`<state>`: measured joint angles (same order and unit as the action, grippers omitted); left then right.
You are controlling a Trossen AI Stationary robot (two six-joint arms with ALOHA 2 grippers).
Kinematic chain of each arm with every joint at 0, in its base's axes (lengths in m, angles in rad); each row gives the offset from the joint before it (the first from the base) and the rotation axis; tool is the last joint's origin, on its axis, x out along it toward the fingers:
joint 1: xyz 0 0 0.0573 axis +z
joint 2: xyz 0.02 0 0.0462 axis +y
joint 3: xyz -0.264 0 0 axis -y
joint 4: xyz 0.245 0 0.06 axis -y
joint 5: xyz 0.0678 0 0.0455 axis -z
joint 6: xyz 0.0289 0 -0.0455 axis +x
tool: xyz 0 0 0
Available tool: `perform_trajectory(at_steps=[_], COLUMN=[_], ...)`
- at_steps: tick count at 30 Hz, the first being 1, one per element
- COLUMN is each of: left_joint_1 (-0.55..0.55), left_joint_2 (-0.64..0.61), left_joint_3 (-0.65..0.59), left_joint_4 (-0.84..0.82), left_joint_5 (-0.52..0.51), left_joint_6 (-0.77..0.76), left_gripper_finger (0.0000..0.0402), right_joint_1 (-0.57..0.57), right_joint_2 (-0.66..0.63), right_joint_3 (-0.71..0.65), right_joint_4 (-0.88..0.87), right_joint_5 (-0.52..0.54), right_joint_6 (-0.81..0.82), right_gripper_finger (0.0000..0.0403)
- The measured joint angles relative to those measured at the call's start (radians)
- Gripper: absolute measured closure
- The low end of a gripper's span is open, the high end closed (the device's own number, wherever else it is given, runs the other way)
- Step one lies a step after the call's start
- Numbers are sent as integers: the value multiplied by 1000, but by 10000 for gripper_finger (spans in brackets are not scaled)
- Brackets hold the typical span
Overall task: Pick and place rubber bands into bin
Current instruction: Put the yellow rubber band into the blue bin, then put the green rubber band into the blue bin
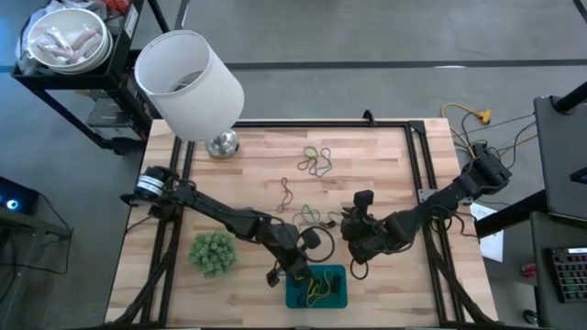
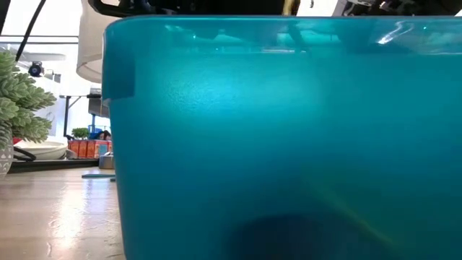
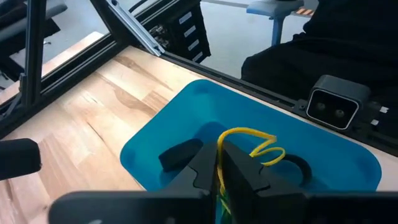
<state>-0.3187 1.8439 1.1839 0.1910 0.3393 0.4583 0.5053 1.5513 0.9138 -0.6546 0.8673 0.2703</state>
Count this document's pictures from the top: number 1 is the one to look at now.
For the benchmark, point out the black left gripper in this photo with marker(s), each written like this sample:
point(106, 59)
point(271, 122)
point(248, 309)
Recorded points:
point(293, 256)

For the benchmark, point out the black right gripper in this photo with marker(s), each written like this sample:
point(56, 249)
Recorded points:
point(362, 234)

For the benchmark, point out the light green rubber band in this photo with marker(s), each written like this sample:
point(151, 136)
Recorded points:
point(338, 213)

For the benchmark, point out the yellow rubber band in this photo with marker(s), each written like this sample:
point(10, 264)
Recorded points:
point(315, 293)

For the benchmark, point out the small black wide rubber band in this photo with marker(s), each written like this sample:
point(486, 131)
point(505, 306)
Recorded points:
point(327, 224)
point(336, 283)

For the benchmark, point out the teal plastic bin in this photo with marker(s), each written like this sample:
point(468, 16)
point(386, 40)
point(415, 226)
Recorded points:
point(339, 302)

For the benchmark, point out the grey thin rubber band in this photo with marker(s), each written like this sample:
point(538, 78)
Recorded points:
point(323, 175)

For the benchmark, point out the brown thin rubber band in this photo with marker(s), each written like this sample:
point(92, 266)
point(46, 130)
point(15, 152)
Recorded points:
point(288, 196)

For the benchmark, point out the olive green thin rubber band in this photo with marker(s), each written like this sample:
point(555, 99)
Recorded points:
point(306, 161)

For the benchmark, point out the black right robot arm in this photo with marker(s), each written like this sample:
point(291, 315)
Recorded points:
point(449, 194)

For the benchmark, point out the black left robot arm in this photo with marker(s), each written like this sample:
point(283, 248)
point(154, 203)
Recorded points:
point(215, 211)

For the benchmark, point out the green artificial potted plant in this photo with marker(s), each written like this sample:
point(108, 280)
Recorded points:
point(213, 254)

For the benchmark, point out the black clamp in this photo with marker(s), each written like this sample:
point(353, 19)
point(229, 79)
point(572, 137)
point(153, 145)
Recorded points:
point(368, 117)

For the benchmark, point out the white paper sheet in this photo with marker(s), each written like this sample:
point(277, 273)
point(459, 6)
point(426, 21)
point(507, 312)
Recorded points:
point(493, 245)

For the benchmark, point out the small red object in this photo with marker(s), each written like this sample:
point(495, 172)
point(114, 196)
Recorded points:
point(528, 270)

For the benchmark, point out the white shade silver lamp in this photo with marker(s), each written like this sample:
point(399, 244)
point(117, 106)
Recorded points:
point(192, 87)

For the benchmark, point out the black side desk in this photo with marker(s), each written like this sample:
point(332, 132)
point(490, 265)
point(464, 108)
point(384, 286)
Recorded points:
point(557, 151)

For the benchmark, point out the black backlit keyboard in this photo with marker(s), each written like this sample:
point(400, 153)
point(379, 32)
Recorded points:
point(571, 275)

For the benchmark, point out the black pole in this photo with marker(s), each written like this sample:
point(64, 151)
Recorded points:
point(573, 96)

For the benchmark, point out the grey box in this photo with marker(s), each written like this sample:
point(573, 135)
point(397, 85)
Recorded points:
point(107, 117)

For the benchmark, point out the black utility cart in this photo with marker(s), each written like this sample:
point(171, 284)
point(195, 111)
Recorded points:
point(117, 59)

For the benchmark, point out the black computer with blue light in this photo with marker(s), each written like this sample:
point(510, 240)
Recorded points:
point(18, 197)

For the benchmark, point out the orange object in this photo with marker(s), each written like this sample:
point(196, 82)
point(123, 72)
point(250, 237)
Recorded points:
point(117, 4)

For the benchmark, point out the pink plastic wrapped packet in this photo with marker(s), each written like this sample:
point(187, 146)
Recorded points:
point(57, 39)
point(87, 39)

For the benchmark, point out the white bowl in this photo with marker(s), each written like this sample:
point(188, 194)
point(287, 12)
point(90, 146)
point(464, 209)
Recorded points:
point(69, 20)

